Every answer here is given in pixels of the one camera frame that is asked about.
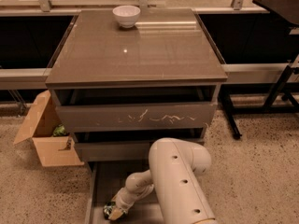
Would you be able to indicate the white ceramic bowl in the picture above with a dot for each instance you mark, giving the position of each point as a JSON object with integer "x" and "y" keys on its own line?
{"x": 126, "y": 16}

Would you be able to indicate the bottom grey open drawer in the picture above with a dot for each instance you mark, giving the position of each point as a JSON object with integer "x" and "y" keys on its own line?
{"x": 106, "y": 178}

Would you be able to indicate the green soda can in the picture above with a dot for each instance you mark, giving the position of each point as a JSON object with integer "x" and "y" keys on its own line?
{"x": 108, "y": 206}

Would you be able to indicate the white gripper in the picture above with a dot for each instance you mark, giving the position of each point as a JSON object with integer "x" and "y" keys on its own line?
{"x": 125, "y": 200}

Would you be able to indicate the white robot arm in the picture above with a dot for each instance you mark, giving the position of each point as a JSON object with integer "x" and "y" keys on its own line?
{"x": 195, "y": 157}

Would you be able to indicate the top grey drawer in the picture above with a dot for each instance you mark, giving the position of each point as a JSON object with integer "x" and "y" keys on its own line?
{"x": 138, "y": 108}

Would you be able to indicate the open cardboard box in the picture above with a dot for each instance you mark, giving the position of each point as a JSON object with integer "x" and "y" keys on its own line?
{"x": 39, "y": 126}

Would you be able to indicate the grey drawer cabinet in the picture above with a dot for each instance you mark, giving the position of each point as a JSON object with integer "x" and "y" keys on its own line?
{"x": 165, "y": 48}

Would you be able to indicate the green item in box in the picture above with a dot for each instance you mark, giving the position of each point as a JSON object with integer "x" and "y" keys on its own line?
{"x": 59, "y": 131}

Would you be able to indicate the middle grey drawer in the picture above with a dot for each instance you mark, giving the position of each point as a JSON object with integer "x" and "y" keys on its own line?
{"x": 127, "y": 145}

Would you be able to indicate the metal window railing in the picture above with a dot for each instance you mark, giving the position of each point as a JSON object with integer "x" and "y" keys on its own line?
{"x": 28, "y": 78}

